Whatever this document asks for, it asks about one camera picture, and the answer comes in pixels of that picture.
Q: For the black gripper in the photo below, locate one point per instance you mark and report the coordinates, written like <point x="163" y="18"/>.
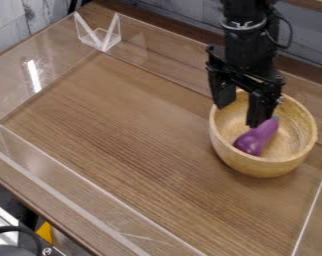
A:
<point x="245" y="67"/>

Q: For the purple toy eggplant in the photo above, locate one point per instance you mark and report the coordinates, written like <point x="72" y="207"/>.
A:
<point x="255" y="139"/>

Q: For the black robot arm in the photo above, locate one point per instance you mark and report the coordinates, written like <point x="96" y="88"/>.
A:
<point x="243" y="10"/>

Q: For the light wooden bowl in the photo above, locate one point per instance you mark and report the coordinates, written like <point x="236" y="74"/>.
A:
<point x="288" y="148"/>

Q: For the yellow object under table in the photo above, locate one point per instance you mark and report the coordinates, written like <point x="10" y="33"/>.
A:
<point x="45" y="233"/>

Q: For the clear acrylic tray wall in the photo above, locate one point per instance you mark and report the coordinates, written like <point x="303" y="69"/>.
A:
<point x="105" y="149"/>

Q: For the clear acrylic corner bracket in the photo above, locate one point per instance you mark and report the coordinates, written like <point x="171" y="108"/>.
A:
<point x="98" y="38"/>

